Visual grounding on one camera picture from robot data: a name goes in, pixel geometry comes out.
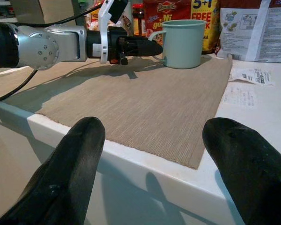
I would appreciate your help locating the yellow red multipack bag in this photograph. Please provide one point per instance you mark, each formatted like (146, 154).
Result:
(208, 25)

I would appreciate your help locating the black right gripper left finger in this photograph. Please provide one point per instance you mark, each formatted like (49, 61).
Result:
(68, 168)

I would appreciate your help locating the dark jar with red lid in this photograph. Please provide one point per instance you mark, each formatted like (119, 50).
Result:
(138, 21)

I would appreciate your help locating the white paper receipt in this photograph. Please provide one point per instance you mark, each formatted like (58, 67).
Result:
(240, 95)

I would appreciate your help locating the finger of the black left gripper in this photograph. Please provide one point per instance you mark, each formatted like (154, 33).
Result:
(147, 48)

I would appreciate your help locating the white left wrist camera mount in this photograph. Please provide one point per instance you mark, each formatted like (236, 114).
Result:
(104, 28)

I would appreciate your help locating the yellow snack packet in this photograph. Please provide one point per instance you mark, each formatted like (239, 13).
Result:
(95, 21)

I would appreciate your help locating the beige woven placemat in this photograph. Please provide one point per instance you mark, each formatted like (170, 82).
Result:
(140, 105)

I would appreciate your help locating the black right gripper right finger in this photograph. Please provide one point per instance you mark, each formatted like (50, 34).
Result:
(253, 168)

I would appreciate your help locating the pale green mug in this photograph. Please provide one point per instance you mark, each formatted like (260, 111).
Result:
(185, 44)

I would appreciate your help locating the brown cardboard box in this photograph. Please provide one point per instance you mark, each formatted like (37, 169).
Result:
(42, 10)

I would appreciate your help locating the red instant noodle pack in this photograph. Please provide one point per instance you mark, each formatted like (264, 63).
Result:
(165, 14)

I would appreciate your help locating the small white printed sachet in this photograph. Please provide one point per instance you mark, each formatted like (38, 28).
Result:
(250, 76)

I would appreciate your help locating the white printed food bag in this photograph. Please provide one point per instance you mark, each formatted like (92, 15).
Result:
(255, 30)

